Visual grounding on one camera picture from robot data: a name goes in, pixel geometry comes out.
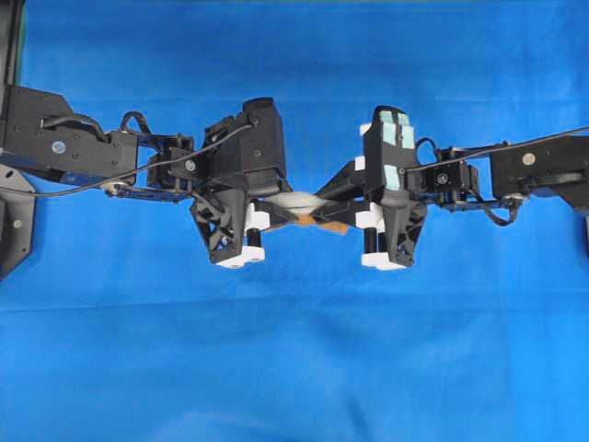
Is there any left black camera cable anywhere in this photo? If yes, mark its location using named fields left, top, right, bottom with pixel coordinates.
left=0, top=117, right=255, bottom=198

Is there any right black camera cable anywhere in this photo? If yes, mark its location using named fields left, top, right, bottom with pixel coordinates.
left=399, top=124, right=589, bottom=174

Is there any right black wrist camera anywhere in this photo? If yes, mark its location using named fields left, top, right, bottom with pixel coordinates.
left=363, top=105, right=417, bottom=193

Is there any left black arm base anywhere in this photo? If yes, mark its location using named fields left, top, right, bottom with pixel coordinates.
left=1, top=1, right=36, bottom=279

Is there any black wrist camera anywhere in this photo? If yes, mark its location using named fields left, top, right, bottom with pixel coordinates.
left=199, top=98, right=286, bottom=179
left=363, top=105, right=417, bottom=193

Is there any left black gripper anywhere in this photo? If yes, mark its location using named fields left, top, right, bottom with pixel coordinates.
left=190, top=173, right=312, bottom=269

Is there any black camera cable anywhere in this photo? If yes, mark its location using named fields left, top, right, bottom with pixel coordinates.
left=0, top=117, right=255, bottom=198
left=399, top=124, right=589, bottom=174

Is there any grey and orange sponge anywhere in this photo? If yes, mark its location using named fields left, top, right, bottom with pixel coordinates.
left=265, top=192, right=349, bottom=235

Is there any blue table cloth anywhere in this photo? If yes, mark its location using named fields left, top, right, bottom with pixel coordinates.
left=1, top=1, right=588, bottom=441

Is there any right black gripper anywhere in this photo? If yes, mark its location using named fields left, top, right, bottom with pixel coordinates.
left=310, top=123, right=427, bottom=271

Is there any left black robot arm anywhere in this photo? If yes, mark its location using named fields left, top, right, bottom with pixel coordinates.
left=1, top=85, right=296, bottom=268

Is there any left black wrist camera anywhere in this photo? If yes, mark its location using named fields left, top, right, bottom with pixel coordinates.
left=199, top=98, right=286, bottom=179

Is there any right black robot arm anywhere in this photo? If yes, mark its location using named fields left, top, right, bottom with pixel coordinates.
left=311, top=123, right=588, bottom=271

